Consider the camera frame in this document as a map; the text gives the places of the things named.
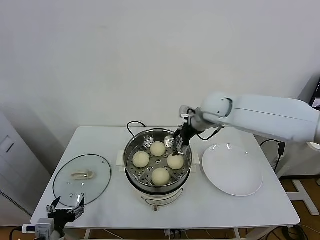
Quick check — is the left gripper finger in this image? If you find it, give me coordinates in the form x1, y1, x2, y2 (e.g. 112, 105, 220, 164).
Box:
67, 196, 86, 220
46, 195, 62, 213

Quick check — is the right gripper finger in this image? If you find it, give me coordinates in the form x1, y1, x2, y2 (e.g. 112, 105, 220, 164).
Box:
177, 139, 189, 157
173, 129, 183, 152

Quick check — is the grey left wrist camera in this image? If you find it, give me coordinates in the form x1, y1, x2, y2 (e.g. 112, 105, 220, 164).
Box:
21, 217, 55, 237

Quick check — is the round glass pot lid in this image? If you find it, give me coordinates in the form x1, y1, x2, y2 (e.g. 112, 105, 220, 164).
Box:
52, 154, 112, 208

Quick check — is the black cable with adapter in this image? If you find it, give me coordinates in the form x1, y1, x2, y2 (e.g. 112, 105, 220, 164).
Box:
258, 139, 286, 173

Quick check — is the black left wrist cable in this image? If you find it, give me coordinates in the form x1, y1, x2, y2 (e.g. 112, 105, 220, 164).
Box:
9, 226, 24, 240

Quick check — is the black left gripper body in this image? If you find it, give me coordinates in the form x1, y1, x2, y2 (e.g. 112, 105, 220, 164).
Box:
47, 208, 76, 231

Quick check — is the stainless steel steamer basket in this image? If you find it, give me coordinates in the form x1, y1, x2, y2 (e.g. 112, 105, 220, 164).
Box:
123, 128, 193, 190

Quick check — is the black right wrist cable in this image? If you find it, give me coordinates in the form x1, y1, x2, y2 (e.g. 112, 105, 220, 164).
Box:
194, 126, 225, 141

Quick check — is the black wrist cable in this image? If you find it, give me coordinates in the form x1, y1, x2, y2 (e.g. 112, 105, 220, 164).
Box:
9, 226, 24, 240
194, 126, 225, 141

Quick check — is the dark laptop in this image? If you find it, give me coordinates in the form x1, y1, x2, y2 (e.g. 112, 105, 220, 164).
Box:
309, 79, 320, 109

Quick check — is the white cabinet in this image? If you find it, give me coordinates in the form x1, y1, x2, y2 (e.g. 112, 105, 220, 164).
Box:
0, 109, 52, 218

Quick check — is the white power strip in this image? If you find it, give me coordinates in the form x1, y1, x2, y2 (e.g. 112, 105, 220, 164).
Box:
163, 228, 183, 238

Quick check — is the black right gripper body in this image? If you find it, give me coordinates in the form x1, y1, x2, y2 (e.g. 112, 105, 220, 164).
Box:
174, 121, 198, 147

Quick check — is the white steamed baozi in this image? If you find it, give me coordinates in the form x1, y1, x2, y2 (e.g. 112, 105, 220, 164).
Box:
149, 141, 166, 158
151, 167, 170, 186
132, 150, 150, 168
166, 153, 185, 170

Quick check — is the black cooker power cord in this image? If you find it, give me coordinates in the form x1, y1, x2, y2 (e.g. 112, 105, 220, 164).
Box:
126, 121, 146, 138

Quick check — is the white round plate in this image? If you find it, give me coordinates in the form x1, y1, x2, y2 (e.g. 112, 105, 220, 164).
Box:
201, 143, 264, 197

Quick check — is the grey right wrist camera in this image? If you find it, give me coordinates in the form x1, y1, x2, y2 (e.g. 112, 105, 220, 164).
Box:
179, 104, 197, 118

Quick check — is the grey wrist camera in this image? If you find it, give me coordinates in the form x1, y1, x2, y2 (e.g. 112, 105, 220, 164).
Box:
21, 217, 55, 237
179, 104, 197, 118

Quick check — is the cream electric cooker base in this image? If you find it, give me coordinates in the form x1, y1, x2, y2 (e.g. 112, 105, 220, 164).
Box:
115, 148, 200, 212

